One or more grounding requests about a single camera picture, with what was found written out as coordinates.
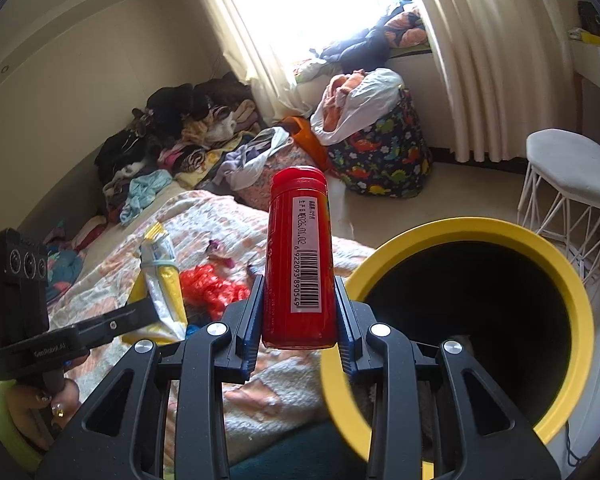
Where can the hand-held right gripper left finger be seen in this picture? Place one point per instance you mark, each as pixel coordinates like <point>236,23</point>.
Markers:
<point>252,320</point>

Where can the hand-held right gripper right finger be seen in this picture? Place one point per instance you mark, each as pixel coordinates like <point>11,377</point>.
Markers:
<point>342,330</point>

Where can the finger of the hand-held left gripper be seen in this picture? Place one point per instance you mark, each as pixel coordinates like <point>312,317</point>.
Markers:
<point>120,322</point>

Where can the red can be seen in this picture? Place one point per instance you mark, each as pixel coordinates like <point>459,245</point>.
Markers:
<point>280,285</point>

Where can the yellow snack packet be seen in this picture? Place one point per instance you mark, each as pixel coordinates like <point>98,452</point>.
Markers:
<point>170,285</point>

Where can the yellow rimmed black trash bin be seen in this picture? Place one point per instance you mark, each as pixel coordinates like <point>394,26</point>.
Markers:
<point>575,310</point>

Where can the person's left hand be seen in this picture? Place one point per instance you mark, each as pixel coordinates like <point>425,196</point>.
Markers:
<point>30,415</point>

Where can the red crinkled plastic bag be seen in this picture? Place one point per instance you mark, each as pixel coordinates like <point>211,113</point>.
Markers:
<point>210,285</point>

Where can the blue wrapper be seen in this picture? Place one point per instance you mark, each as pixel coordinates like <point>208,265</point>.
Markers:
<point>194,331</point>

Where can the blue patterned cloth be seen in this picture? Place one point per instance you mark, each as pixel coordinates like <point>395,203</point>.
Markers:
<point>65,270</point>

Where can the small dark wrapper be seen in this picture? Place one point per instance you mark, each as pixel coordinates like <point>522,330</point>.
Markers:
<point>221,250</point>

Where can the beige bed sheet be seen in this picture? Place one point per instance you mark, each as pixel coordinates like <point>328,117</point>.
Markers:
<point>100,247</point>

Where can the peach and white blanket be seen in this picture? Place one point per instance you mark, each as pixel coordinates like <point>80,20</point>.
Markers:
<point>200,210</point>

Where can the light blue garment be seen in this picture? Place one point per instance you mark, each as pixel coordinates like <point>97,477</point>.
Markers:
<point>145,190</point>

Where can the person's teal clothing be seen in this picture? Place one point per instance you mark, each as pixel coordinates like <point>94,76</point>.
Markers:
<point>290,455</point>

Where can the pink floral bag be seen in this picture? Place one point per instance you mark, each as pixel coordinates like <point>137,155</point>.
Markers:
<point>260,180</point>

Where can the white and purple cloth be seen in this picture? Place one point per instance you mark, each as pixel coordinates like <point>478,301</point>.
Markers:
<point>250,160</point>

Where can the dinosaur print fabric bag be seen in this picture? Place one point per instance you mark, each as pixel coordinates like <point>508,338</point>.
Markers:
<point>380,160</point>

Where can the orange bag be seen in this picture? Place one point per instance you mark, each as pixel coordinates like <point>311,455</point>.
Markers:
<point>305,140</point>

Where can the large pile of clothes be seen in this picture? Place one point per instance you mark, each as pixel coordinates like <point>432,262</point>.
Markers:
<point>180,105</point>

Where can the pink orange clothes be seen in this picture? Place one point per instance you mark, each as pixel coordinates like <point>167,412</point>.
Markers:
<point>337,95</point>

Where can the large white plastic bag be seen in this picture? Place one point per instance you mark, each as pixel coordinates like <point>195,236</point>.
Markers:
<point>375,90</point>

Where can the narrow cream curtain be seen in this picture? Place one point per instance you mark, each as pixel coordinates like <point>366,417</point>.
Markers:
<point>250,60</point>

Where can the heap of jackets and clothes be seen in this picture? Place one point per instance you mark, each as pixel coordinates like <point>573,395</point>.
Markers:
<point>360,45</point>

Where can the wide cream curtain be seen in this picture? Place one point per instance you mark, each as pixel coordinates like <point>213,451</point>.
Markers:
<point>480,60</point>

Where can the window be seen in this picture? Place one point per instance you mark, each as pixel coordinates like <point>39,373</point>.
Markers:
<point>290,0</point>

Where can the yellow box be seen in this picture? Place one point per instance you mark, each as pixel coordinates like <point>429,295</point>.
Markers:
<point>592,37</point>

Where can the black bag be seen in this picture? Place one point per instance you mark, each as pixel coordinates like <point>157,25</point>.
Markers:
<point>592,17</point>

